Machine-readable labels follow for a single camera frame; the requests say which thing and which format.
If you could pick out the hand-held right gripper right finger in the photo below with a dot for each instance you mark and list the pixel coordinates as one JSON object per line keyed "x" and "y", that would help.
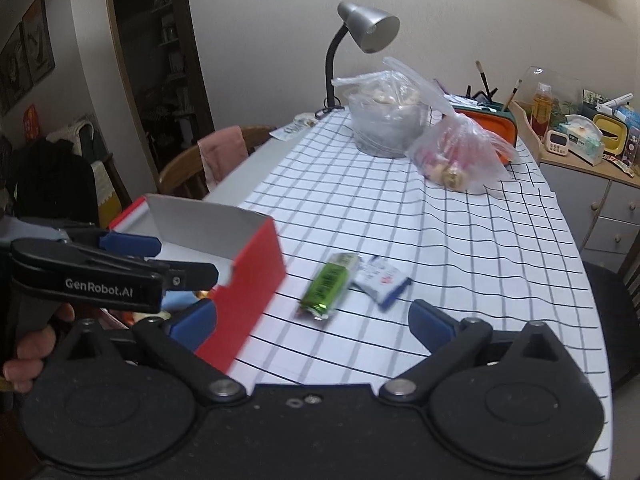
{"x": 431, "y": 318}

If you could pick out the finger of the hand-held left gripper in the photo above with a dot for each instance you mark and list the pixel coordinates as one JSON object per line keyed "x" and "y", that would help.
{"x": 195, "y": 274}
{"x": 132, "y": 244}

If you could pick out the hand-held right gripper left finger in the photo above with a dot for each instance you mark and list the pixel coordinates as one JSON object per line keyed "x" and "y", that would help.
{"x": 192, "y": 321}

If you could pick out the red and white cardboard box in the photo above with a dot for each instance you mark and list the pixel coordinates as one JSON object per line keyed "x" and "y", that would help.
{"x": 250, "y": 280}

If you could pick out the green snack packet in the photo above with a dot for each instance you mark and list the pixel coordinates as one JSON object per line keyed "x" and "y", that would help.
{"x": 327, "y": 287}

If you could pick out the plastic bag of pink snacks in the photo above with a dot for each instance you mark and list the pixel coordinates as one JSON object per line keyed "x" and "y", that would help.
{"x": 460, "y": 160}

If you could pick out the person's left hand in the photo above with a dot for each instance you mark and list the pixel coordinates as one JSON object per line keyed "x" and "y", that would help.
{"x": 35, "y": 345}

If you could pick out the white and blue snack packet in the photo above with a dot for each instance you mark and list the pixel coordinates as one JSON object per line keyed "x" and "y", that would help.
{"x": 382, "y": 280}

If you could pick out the armchair with cream cover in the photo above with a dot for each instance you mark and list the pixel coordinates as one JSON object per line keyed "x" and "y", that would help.
{"x": 100, "y": 175}

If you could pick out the white checked tablecloth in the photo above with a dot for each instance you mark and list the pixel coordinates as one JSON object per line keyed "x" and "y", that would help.
{"x": 425, "y": 240}

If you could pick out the wooden chair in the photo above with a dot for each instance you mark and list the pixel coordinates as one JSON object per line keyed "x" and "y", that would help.
{"x": 180, "y": 175}

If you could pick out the black jacket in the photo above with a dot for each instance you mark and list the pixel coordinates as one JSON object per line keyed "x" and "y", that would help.
{"x": 52, "y": 180}

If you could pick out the pink cloth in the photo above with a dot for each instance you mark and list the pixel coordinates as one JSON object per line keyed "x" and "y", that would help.
{"x": 222, "y": 155}

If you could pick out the small flat white packet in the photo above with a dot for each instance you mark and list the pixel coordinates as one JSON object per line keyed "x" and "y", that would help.
{"x": 295, "y": 127}

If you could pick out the black chair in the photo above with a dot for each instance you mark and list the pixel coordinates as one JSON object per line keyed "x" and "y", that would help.
{"x": 615, "y": 320}

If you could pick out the dark wooden bookshelf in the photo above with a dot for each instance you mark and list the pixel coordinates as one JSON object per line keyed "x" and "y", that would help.
{"x": 150, "y": 50}

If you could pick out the grey cabinet with drawers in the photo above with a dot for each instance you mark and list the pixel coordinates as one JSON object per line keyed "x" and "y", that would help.
{"x": 595, "y": 210}

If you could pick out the clear plastic bag with bowl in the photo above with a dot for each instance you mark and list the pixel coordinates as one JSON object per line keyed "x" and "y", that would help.
{"x": 390, "y": 120}

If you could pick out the orange zip case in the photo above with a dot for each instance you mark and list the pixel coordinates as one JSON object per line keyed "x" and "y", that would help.
{"x": 492, "y": 122}

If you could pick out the white digital timer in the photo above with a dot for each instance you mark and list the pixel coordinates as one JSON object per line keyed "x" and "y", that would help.
{"x": 556, "y": 141}

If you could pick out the wooden desktop organizer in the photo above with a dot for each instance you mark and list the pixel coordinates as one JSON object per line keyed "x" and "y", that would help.
{"x": 525, "y": 120}

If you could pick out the tissue pack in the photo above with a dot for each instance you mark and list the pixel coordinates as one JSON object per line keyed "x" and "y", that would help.
{"x": 582, "y": 140}

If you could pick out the clear bottle with yellow drink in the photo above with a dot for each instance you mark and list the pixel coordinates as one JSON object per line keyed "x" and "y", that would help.
{"x": 542, "y": 107}

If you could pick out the calligraphy brush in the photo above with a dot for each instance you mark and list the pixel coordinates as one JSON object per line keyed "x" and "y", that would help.
{"x": 484, "y": 77}

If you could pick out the yellow box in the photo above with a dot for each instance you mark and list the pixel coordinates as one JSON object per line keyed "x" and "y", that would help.
{"x": 612, "y": 132}

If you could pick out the silver gooseneck desk lamp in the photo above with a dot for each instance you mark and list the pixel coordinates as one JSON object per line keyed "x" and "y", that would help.
{"x": 367, "y": 25}

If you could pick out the red wall ornament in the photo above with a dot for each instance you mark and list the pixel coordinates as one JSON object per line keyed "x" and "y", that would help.
{"x": 31, "y": 120}

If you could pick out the medium framed wall picture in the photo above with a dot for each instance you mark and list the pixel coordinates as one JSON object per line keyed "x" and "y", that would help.
{"x": 15, "y": 67}

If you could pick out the large framed wall picture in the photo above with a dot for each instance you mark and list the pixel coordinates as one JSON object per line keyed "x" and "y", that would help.
{"x": 37, "y": 35}

